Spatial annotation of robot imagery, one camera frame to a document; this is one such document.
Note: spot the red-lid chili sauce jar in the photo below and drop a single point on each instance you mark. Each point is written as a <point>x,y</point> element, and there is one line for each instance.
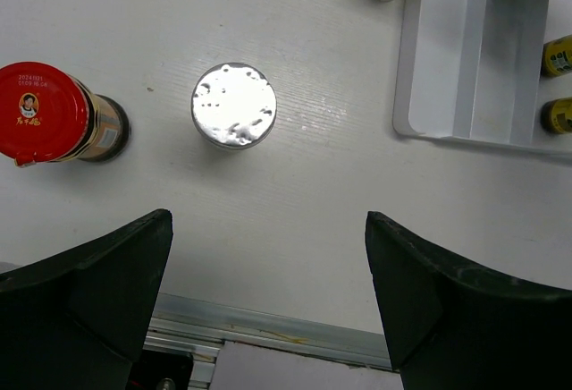
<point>49,116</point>

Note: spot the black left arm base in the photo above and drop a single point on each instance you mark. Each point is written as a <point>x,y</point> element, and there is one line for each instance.
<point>160,370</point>

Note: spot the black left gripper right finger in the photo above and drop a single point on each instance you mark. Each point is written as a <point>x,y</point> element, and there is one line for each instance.
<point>451,323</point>

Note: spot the small yellow-label bottle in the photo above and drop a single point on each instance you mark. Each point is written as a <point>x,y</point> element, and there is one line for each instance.
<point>556,58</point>
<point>556,116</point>

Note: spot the white divided organizer tray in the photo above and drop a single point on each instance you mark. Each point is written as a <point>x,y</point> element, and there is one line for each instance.
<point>470,71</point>

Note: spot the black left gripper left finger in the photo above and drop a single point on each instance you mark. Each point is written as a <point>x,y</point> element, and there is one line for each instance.
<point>79,319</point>

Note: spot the aluminium table frame rail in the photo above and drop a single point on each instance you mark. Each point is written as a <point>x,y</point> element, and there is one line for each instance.
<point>201,329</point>

